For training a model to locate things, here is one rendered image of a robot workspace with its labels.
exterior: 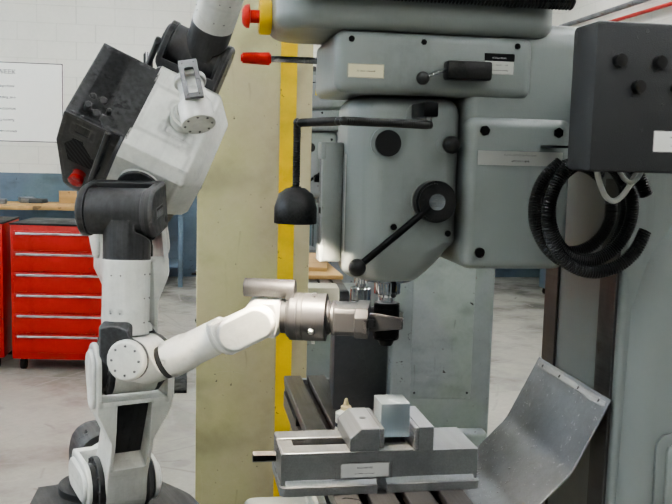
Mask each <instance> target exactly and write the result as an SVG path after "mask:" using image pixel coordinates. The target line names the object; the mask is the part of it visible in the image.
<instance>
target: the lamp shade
mask: <svg viewBox="0 0 672 504"><path fill-rule="evenodd" d="M316 222H317V207H316V203H315V200H314V196H313V194H312V193H311V192H309V191H308V190H307V189H306V188H301V186H299V187H296V186H291V187H289V188H285V189H284V190H283V191H281V192H280V193H279V194H278V197H277V200H276V203H275V206H274V223H276V224H286V225H312V224H316Z"/></svg>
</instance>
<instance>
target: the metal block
mask: <svg viewBox="0 0 672 504"><path fill-rule="evenodd" d="M373 414H374V415H375V416H376V418H377V419H378V420H379V422H380V423H381V425H382V426H383V427H384V429H385V431H384V437H409V425H410V403H409V402H408V401H407V399H406V398H405V397H404V396H403V395H402V394H388V395H374V413H373Z"/></svg>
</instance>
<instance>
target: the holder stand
mask: <svg viewBox="0 0 672 504"><path fill-rule="evenodd" d="M387 353H388V346H381V345H380V344H379V342H378V340H376V339H374V338H373V331H370V332H369V335H368V339H355V338H354V336H337V335H335V336H334V335H333V336H332V335H331V337H330V377H329V384H330V391H331V399H332V407H333V409H341V405H343V404H344V400H345V398H348V402H349V405H351V408H364V407H365V408H370V409H371V410H374V395H386V384H387Z"/></svg>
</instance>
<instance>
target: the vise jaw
mask: <svg viewBox="0 0 672 504"><path fill-rule="evenodd" d="M337 429H338V431H339V432H340V434H341V436H342V438H343V440H344V441H345V443H346V445H347V447H348V449H349V451H379V448H384V431H385V429H384V427H383V426H382V425H381V423H380V422H379V420H378V419H377V418H376V416H375V415H374V414H373V412H372V411H371V409H370V408H365V407H364V408H348V409H347V410H345V411H344V412H343V413H342V414H341V415H339V416H338V421H337Z"/></svg>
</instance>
